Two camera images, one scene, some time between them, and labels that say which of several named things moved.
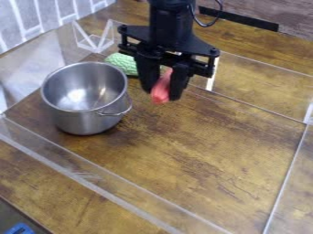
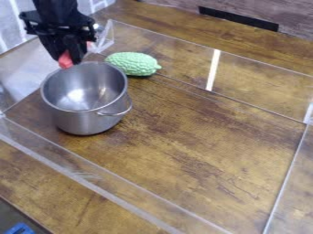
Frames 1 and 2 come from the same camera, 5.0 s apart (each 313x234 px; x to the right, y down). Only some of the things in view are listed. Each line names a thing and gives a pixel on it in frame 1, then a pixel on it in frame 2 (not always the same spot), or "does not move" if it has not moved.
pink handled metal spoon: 160,91 → 64,59
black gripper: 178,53 → 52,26
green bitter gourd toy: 124,62 does not move
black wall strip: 261,23 does not move
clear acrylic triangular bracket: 91,41 does not move
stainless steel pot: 84,95 does not move
